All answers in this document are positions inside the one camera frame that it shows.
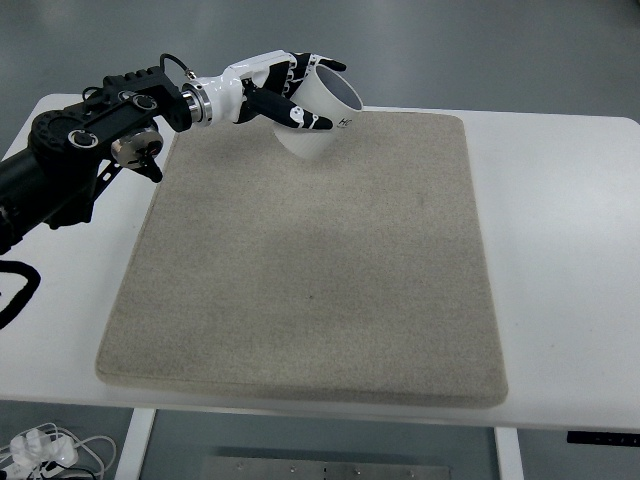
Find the grey metal base plate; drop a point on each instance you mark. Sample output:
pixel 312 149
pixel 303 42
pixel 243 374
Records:
pixel 219 467

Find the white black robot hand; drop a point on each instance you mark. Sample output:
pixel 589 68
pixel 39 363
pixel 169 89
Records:
pixel 262 84

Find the beige felt mat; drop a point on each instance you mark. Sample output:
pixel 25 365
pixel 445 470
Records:
pixel 356 277

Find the white ribbed cup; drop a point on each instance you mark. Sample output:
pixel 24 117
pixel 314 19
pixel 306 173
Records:
pixel 325 94

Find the black table control panel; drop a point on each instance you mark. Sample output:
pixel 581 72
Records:
pixel 603 438

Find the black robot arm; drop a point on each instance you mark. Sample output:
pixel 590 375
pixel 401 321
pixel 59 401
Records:
pixel 72 154

